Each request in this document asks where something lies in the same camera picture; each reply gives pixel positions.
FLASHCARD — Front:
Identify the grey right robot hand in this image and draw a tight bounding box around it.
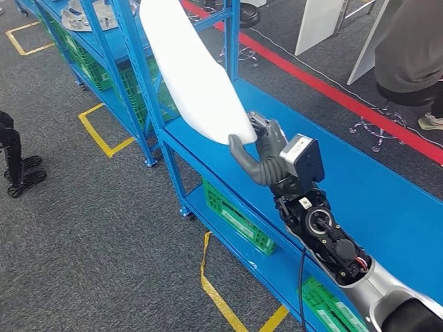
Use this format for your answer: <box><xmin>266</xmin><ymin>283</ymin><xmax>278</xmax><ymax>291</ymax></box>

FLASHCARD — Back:
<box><xmin>228</xmin><ymin>111</ymin><xmax>294</xmax><ymax>188</ymax></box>

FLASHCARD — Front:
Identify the white curved shell part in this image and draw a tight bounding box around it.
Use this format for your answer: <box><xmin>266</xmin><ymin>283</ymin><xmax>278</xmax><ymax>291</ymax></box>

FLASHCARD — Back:
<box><xmin>139</xmin><ymin>0</ymin><xmax>259</xmax><ymax>147</ymax></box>

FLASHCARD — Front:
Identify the blue metal shelf rack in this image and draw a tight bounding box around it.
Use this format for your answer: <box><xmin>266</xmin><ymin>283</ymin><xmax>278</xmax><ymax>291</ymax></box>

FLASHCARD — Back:
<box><xmin>15</xmin><ymin>0</ymin><xmax>174</xmax><ymax>169</ymax></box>
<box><xmin>109</xmin><ymin>0</ymin><xmax>443</xmax><ymax>332</ymax></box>

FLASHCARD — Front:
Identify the grey metal cast part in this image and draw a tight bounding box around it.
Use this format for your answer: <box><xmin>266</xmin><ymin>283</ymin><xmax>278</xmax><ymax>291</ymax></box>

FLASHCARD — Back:
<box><xmin>60</xmin><ymin>0</ymin><xmax>119</xmax><ymax>32</ymax></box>

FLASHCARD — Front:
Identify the green plastic crate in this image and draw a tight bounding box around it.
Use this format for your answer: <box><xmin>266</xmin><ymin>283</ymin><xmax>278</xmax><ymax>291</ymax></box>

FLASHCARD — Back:
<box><xmin>118</xmin><ymin>57</ymin><xmax>181</xmax><ymax>130</ymax></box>
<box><xmin>202</xmin><ymin>177</ymin><xmax>278</xmax><ymax>257</ymax></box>
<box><xmin>297</xmin><ymin>276</ymin><xmax>369</xmax><ymax>332</ymax></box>
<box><xmin>42</xmin><ymin>11</ymin><xmax>115</xmax><ymax>93</ymax></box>

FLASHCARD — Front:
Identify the red floor tape line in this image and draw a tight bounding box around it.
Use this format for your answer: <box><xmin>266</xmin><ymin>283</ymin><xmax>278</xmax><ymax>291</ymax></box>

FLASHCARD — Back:
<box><xmin>181</xmin><ymin>0</ymin><xmax>443</xmax><ymax>166</ymax></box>

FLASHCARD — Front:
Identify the black round stool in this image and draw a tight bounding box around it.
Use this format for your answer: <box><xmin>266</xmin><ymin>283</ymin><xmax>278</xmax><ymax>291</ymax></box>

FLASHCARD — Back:
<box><xmin>349</xmin><ymin>80</ymin><xmax>443</xmax><ymax>154</ymax></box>
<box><xmin>217</xmin><ymin>3</ymin><xmax>262</xmax><ymax>68</ymax></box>

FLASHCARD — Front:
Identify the white desk panel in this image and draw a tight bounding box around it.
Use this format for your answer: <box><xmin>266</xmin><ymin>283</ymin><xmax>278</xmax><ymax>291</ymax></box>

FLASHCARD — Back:
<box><xmin>294</xmin><ymin>0</ymin><xmax>347</xmax><ymax>57</ymax></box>
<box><xmin>347</xmin><ymin>0</ymin><xmax>404</xmax><ymax>86</ymax></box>

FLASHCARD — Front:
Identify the seated person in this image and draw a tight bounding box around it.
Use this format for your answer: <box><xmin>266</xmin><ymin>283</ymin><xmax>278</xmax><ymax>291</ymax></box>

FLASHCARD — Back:
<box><xmin>374</xmin><ymin>0</ymin><xmax>443</xmax><ymax>131</ymax></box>

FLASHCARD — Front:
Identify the standing robot black foot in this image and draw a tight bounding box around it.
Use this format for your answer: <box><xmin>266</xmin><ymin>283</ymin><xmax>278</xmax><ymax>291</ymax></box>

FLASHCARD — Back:
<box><xmin>7</xmin><ymin>167</ymin><xmax>48</xmax><ymax>199</ymax></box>
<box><xmin>3</xmin><ymin>154</ymin><xmax>42</xmax><ymax>181</ymax></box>

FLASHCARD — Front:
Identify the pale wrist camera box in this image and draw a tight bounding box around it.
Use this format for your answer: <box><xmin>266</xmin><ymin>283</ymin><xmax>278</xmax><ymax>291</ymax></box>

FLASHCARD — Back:
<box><xmin>279</xmin><ymin>133</ymin><xmax>326</xmax><ymax>194</ymax></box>

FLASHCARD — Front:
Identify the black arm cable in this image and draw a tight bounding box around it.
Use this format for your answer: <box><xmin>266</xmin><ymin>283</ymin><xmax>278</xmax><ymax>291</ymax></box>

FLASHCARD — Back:
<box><xmin>298</xmin><ymin>246</ymin><xmax>309</xmax><ymax>332</ymax></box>

